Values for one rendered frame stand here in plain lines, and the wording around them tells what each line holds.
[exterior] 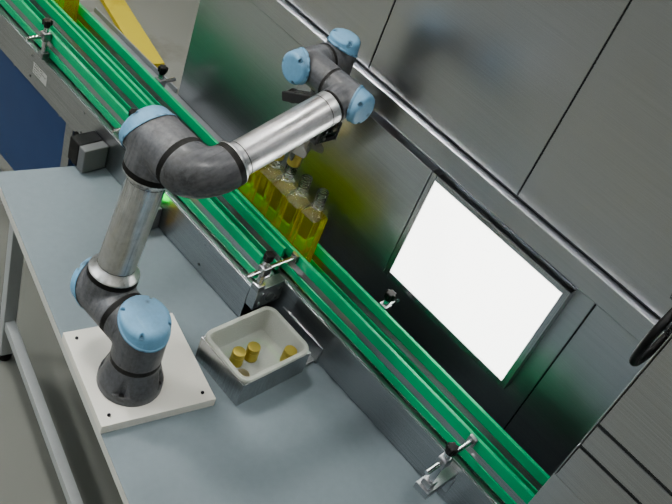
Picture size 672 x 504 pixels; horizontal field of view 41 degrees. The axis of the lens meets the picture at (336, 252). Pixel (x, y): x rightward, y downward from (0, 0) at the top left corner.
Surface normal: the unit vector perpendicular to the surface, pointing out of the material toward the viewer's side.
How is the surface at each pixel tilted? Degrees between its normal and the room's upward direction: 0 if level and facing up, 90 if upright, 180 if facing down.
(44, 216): 0
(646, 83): 90
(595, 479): 90
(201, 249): 90
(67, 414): 0
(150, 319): 8
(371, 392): 90
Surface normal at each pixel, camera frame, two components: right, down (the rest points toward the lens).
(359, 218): -0.70, 0.29
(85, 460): 0.31, -0.71
